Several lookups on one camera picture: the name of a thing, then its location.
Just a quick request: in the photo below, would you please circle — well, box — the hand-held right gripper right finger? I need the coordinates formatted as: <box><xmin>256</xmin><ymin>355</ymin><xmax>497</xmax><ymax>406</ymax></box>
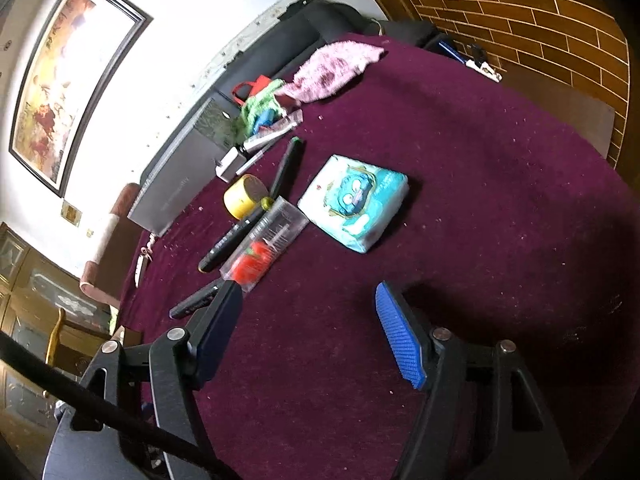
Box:
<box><xmin>375</xmin><ymin>281</ymin><xmax>573</xmax><ymax>480</ymax></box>

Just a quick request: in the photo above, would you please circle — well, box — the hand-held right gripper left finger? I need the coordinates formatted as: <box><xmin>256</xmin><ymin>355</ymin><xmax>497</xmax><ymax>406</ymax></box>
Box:
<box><xmin>70</xmin><ymin>281</ymin><xmax>245</xmax><ymax>480</ymax></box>

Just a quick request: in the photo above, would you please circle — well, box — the black marker with yellow band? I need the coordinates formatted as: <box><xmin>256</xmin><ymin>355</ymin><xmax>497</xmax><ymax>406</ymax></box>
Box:
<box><xmin>198</xmin><ymin>196</ymin><xmax>276</xmax><ymax>274</ymax></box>

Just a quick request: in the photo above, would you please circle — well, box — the clear plastic box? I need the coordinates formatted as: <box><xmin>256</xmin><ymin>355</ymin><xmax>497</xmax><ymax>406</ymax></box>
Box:
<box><xmin>220</xmin><ymin>196</ymin><xmax>310</xmax><ymax>293</ymax></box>

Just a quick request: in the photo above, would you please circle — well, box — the yellow tape roll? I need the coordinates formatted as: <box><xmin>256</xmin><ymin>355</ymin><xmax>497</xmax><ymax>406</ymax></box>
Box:
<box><xmin>223</xmin><ymin>174</ymin><xmax>268</xmax><ymax>220</ymax></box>

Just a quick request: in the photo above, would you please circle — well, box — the maroon and white armchair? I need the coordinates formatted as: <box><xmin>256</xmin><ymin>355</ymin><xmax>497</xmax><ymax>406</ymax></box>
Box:
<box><xmin>80</xmin><ymin>182</ymin><xmax>146</xmax><ymax>311</ymax></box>

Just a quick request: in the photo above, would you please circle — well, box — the teal tissue pack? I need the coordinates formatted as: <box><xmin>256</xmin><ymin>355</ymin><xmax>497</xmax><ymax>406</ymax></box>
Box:
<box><xmin>297</xmin><ymin>154</ymin><xmax>411</xmax><ymax>254</ymax></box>

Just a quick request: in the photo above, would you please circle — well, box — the grey flat box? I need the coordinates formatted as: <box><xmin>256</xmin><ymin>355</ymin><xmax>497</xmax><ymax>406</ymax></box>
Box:
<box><xmin>127</xmin><ymin>97</ymin><xmax>236</xmax><ymax>237</ymax></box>

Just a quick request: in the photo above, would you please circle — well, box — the yellow wooden chair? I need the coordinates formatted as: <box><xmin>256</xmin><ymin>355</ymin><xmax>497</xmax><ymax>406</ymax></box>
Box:
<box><xmin>45</xmin><ymin>307</ymin><xmax>66</xmax><ymax>366</ymax></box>

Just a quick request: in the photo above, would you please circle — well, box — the small white box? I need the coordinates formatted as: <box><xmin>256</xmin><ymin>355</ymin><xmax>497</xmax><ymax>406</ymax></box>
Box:
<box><xmin>215</xmin><ymin>147</ymin><xmax>248</xmax><ymax>182</ymax></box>

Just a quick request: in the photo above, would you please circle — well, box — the thin grey pen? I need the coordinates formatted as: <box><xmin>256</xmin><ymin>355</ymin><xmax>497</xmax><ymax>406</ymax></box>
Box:
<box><xmin>235</xmin><ymin>137</ymin><xmax>282</xmax><ymax>176</ymax></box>

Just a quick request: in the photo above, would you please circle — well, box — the black pen with green cap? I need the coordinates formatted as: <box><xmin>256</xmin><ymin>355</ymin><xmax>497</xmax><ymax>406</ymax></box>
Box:
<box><xmin>267</xmin><ymin>136</ymin><xmax>306</xmax><ymax>201</ymax></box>

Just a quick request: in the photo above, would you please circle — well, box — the wooden cabinet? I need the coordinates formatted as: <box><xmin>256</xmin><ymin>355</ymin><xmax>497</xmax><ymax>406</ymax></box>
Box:
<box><xmin>0</xmin><ymin>222</ymin><xmax>118</xmax><ymax>361</ymax></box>

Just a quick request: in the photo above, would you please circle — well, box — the silver tube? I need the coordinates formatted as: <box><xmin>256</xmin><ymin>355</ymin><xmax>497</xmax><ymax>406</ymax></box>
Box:
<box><xmin>243</xmin><ymin>110</ymin><xmax>304</xmax><ymax>153</ymax></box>

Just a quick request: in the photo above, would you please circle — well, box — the blue plastic piece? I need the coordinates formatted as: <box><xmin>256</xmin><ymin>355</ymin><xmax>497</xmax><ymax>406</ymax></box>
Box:
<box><xmin>251</xmin><ymin>108</ymin><xmax>280</xmax><ymax>134</ymax></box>

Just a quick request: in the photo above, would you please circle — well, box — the green cloth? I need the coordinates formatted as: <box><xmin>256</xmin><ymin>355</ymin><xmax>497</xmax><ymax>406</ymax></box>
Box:
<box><xmin>240</xmin><ymin>80</ymin><xmax>296</xmax><ymax>138</ymax></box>

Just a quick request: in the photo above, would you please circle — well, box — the red bag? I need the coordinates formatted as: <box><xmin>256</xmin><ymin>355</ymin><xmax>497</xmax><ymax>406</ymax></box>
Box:
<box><xmin>233</xmin><ymin>76</ymin><xmax>273</xmax><ymax>106</ymax></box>

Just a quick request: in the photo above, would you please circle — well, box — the pink patterned cloth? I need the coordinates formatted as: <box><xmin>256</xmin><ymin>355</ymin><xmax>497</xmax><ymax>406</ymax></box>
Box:
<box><xmin>275</xmin><ymin>42</ymin><xmax>385</xmax><ymax>106</ymax></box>

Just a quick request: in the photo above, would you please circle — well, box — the brown board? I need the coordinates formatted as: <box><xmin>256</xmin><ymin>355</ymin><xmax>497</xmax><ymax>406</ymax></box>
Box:
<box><xmin>500</xmin><ymin>67</ymin><xmax>616</xmax><ymax>161</ymax></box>

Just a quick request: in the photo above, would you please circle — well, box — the blue tool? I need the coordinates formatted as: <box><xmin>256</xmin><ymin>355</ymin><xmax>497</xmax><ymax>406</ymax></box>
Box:
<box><xmin>439</xmin><ymin>40</ymin><xmax>471</xmax><ymax>64</ymax></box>

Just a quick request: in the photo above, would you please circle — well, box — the framed landscape painting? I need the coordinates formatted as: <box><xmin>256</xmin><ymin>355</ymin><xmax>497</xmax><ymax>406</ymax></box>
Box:
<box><xmin>9</xmin><ymin>0</ymin><xmax>153</xmax><ymax>198</ymax></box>

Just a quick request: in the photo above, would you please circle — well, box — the black sofa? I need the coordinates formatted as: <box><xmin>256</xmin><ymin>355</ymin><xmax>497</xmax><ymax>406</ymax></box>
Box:
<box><xmin>215</xmin><ymin>0</ymin><xmax>436</xmax><ymax>111</ymax></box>

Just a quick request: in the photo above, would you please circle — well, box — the wooden brick-pattern counter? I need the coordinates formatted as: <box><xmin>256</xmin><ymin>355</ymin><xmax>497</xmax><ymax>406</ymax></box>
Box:
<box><xmin>342</xmin><ymin>0</ymin><xmax>631</xmax><ymax>168</ymax></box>

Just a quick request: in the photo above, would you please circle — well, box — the white tag with string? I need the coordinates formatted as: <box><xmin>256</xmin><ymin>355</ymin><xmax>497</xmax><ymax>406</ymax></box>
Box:
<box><xmin>134</xmin><ymin>234</ymin><xmax>156</xmax><ymax>288</ymax></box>

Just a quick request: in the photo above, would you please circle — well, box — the black cable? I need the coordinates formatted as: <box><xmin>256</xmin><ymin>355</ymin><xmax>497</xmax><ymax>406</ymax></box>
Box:
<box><xmin>0</xmin><ymin>332</ymin><xmax>236</xmax><ymax>480</ymax></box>

